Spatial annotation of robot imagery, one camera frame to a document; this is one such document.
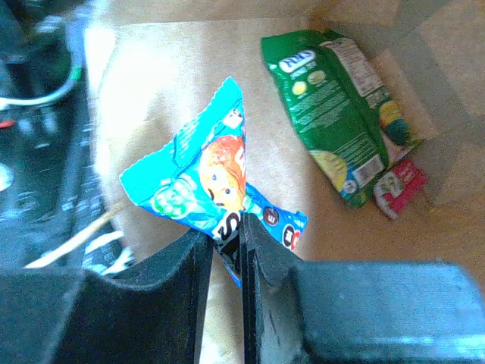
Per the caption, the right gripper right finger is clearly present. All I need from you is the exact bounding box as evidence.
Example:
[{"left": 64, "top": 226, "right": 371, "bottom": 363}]
[{"left": 240, "top": 215, "right": 484, "bottom": 363}]

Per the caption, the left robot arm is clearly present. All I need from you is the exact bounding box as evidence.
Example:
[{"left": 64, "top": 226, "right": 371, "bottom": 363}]
[{"left": 1, "top": 1, "right": 134, "bottom": 275}]

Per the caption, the brown paper bag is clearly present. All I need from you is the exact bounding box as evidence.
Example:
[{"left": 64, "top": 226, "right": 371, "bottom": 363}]
[{"left": 24, "top": 0, "right": 485, "bottom": 364}]

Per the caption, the small pink snack packet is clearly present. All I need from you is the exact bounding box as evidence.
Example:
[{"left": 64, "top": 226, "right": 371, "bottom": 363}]
[{"left": 374, "top": 158, "right": 428, "bottom": 220}]

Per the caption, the blue M&M candy packet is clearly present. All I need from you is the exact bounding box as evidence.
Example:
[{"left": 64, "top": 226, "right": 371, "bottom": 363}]
[{"left": 120, "top": 77, "right": 308, "bottom": 285}]

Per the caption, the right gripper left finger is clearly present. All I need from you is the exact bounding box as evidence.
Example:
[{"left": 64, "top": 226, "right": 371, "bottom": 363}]
[{"left": 1, "top": 230, "right": 213, "bottom": 363}]

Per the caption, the green snack packet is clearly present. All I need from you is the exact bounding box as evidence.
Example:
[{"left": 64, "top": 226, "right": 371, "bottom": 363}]
[{"left": 261, "top": 30, "right": 421, "bottom": 207}]

